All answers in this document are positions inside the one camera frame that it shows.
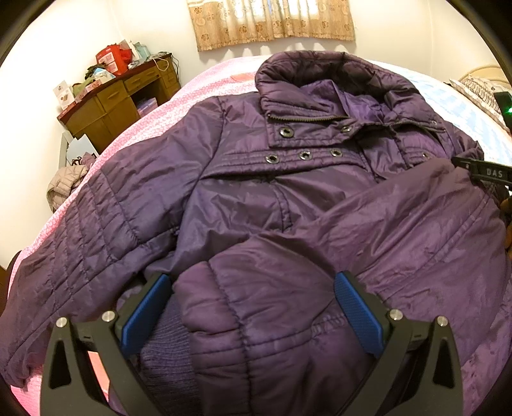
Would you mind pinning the green cloth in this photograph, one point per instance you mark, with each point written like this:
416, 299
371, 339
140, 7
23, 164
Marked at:
96, 76

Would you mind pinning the beige puffer jacket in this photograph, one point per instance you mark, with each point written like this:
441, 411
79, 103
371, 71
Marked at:
66, 186

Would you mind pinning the person's right hand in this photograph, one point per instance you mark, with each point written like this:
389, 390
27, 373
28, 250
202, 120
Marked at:
508, 212

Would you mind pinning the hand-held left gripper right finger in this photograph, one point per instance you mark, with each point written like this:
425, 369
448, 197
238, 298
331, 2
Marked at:
358, 312

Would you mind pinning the white printed box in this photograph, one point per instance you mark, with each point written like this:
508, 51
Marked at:
64, 95

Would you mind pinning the white paper bag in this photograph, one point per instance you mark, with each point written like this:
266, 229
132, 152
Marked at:
82, 150

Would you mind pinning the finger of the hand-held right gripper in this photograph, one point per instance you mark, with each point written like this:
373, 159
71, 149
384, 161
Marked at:
488, 172

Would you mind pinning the beige floral curtain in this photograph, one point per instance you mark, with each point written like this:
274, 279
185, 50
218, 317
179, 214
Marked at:
260, 24

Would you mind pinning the cream headboard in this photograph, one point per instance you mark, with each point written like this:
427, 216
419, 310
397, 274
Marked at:
486, 70

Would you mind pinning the bed with pink sheet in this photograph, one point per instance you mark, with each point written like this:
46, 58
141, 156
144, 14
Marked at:
132, 132

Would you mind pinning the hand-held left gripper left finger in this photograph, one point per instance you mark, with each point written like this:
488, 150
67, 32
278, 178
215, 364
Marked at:
146, 316

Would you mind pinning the grey patterned pillow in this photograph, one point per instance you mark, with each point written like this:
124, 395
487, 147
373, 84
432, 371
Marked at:
476, 91

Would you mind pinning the purple quilted jacket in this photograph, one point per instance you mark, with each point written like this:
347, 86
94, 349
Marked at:
280, 192

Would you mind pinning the purple box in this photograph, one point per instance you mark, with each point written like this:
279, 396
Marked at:
146, 108

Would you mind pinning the red bag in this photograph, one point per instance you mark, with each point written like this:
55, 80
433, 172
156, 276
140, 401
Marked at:
114, 59

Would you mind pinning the wooden desk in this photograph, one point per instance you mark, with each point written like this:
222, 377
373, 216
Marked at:
116, 104

